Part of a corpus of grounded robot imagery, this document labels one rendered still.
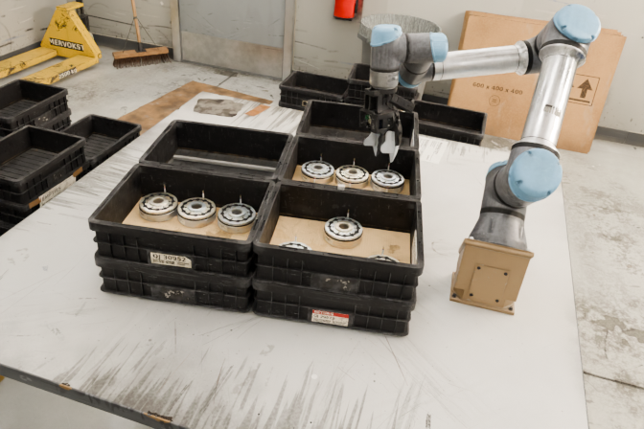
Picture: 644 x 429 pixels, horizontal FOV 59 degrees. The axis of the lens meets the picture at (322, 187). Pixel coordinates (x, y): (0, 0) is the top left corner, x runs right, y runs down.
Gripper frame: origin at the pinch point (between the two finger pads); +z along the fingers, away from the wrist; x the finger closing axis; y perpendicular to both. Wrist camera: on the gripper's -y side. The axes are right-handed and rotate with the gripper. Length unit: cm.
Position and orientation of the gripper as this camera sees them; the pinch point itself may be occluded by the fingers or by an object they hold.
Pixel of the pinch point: (385, 154)
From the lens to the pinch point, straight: 160.6
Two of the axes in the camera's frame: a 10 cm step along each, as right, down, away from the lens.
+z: 0.0, 9.0, 4.3
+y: -7.9, 2.7, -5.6
